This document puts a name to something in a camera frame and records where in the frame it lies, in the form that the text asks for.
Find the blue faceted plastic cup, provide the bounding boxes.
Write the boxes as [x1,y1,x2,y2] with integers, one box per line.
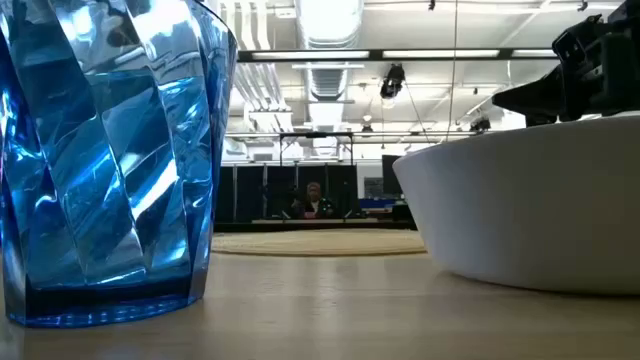
[0,0,239,330]

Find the white bowl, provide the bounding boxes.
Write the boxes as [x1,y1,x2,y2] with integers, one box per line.
[392,113,640,296]

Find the round woven straw placemat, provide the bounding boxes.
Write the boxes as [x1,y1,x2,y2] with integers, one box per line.
[210,228,427,258]

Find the black overhead camera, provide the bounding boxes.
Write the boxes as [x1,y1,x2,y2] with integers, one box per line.
[378,63,407,100]

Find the overhead LED light bar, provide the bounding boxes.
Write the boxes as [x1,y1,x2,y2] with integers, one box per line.
[237,48,559,63]

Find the black partition panels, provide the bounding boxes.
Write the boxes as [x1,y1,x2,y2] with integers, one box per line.
[214,164,360,224]

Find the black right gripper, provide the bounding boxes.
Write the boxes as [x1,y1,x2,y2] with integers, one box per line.
[492,0,640,127]

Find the silver ceiling air duct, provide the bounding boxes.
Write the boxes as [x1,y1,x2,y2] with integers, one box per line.
[294,0,365,101]

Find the black computer monitor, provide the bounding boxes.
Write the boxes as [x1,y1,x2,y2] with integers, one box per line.
[382,154,404,197]

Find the person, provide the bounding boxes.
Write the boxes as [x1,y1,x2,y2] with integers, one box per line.
[289,181,336,220]

